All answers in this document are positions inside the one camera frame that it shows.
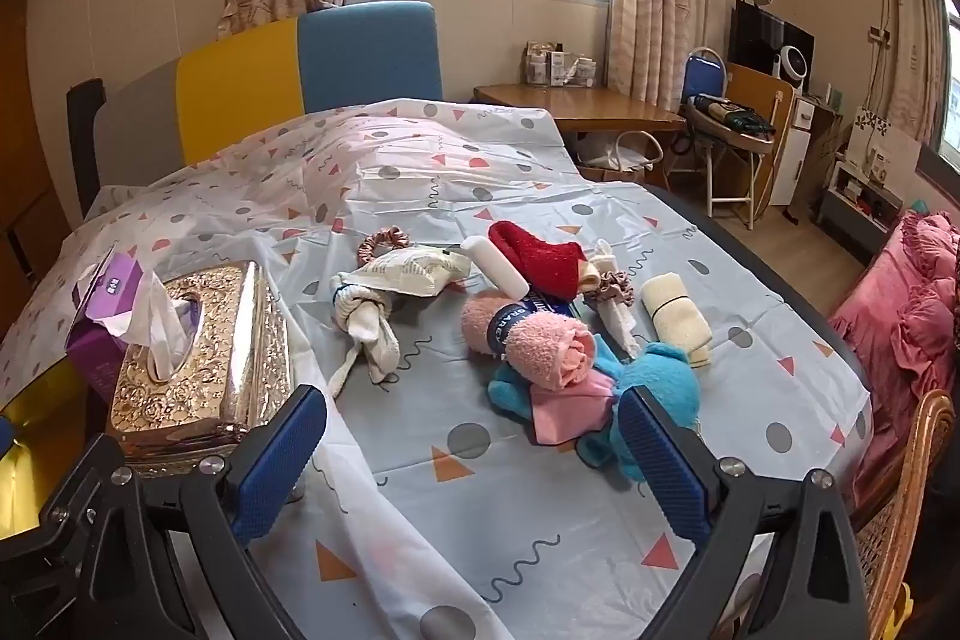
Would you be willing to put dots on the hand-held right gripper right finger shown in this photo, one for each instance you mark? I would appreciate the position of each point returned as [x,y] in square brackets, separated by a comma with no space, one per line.
[664,467]

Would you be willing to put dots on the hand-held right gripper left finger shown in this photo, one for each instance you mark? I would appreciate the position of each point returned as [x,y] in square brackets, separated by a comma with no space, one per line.
[274,460]

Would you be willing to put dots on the blue fuzzy sock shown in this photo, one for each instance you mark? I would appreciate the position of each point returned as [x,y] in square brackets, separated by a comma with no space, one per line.
[660,385]

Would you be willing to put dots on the pink cloth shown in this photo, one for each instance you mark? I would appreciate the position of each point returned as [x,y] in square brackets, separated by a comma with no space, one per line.
[562,407]

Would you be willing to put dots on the plain white sock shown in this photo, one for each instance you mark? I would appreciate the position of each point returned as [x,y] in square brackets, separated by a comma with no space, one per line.
[619,321]

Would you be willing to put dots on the white knotted sock blue stripe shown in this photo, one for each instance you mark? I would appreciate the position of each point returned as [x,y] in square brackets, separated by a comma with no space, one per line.
[367,317]

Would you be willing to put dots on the pink towel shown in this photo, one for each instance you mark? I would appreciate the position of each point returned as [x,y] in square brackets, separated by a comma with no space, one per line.
[540,347]

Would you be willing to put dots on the mauve scrunchie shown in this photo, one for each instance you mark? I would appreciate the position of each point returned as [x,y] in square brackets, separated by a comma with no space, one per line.
[619,281]

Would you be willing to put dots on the blue tissue pack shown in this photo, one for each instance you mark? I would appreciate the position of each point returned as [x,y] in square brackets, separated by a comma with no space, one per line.
[551,302]

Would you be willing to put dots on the white printed pouch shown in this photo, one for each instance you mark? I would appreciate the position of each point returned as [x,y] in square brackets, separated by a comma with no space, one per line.
[405,272]

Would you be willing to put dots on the pink satin scrunchie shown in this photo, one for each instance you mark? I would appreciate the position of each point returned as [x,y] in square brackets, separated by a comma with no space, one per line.
[367,246]

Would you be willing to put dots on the gold metal tray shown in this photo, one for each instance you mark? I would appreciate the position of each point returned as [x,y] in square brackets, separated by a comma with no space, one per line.
[37,460]

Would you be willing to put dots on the red fuzzy sock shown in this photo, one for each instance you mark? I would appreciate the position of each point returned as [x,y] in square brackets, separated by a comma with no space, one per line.
[540,257]

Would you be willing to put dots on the ornate gold tissue box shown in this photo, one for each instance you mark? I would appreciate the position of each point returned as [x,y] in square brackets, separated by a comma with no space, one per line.
[217,340]

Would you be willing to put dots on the cream rolled towel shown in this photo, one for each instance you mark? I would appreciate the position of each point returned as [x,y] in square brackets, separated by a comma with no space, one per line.
[675,317]

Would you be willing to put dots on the white tissue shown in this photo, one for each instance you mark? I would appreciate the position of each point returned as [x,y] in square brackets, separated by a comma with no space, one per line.
[161,340]

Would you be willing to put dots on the purple tissue box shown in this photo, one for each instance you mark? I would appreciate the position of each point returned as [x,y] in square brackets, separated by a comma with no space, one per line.
[112,287]

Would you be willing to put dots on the wicker chair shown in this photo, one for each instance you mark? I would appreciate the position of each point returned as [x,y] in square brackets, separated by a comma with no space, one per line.
[922,460]

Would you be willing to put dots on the pink ruffled bedding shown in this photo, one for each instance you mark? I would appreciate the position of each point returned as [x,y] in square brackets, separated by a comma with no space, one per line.
[892,310]

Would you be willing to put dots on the printed white bed sheet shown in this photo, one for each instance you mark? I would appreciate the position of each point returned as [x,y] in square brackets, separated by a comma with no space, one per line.
[525,197]

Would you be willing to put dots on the white bag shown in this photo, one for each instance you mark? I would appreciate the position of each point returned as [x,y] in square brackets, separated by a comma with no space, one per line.
[637,153]

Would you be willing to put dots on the white cabinet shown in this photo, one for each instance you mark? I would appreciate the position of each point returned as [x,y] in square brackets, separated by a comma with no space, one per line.
[791,160]

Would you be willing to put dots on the dark bag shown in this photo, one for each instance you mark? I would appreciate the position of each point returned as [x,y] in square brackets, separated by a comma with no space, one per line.
[731,115]

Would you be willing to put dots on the white low shelf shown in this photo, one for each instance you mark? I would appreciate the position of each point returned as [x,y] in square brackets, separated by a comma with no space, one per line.
[870,160]

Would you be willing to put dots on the wooden desk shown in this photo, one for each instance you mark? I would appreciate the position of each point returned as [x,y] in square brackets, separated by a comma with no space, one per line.
[585,104]

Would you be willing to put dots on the wooden folding board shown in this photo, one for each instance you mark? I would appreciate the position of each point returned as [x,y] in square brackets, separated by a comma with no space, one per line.
[757,100]

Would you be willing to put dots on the grey yellow blue headboard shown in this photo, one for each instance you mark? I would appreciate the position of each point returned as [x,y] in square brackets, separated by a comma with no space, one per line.
[240,78]

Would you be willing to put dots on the wooden wardrobe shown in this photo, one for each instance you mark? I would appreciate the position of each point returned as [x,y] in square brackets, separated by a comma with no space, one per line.
[22,160]

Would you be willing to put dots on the blue folding chair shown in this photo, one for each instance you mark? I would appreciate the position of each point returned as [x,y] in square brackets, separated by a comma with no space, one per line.
[701,78]

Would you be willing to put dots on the group of cosmetic boxes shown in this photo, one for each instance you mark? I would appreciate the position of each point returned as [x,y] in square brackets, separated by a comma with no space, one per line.
[559,66]

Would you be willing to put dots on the white round fan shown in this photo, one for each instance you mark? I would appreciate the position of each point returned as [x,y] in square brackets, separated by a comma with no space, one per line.
[789,66]

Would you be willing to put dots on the black monitor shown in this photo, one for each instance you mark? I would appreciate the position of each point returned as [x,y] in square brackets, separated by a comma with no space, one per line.
[757,40]

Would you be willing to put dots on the black bed post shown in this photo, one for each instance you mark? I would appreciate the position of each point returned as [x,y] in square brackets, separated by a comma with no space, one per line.
[82,145]

